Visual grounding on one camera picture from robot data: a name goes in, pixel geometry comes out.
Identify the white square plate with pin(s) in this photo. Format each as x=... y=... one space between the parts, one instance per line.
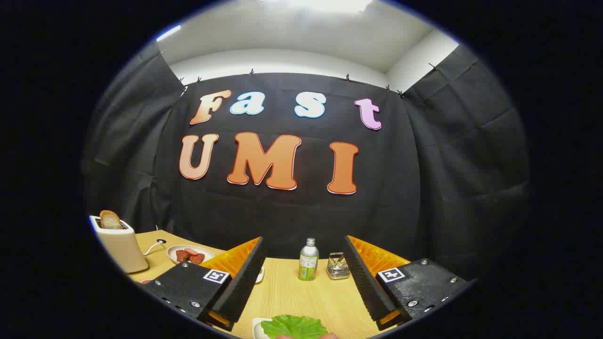
x=257 y=328

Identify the white divided bean dish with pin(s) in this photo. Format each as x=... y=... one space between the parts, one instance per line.
x=260 y=276

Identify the brown meat piece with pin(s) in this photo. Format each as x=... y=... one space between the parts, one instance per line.
x=182 y=256
x=197 y=258

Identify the toasted bread slice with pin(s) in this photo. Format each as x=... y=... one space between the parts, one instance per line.
x=110 y=220

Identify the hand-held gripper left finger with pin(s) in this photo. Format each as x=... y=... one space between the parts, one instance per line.
x=242 y=282

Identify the pink sausage slice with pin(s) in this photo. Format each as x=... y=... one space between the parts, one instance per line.
x=191 y=251

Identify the green label metal bottle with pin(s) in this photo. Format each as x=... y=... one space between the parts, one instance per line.
x=308 y=263

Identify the cream white toaster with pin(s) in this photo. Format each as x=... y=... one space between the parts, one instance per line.
x=122 y=249

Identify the round white meat plate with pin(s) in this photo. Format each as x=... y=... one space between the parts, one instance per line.
x=204 y=250

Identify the green lettuce leaf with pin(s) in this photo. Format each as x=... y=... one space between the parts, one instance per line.
x=294 y=327

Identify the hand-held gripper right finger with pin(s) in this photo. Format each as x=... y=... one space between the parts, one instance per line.
x=365 y=282

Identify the ceiling light panel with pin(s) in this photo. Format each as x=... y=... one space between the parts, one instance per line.
x=320 y=4

